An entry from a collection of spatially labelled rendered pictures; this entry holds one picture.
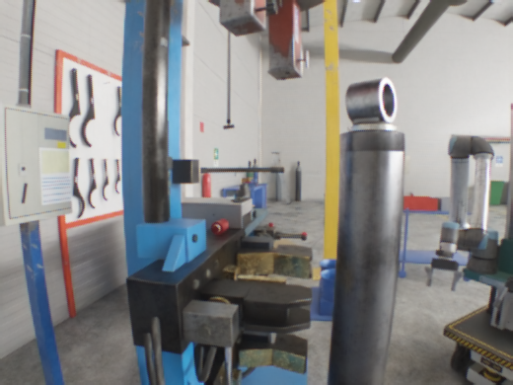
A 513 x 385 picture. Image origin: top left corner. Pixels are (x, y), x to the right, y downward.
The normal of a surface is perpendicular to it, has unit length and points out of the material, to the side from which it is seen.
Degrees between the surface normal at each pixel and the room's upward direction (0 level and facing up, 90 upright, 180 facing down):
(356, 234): 90
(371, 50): 90
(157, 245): 90
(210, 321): 90
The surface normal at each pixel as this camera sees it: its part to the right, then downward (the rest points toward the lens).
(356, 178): -0.73, 0.06
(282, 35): -0.41, 0.08
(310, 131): -0.19, 0.08
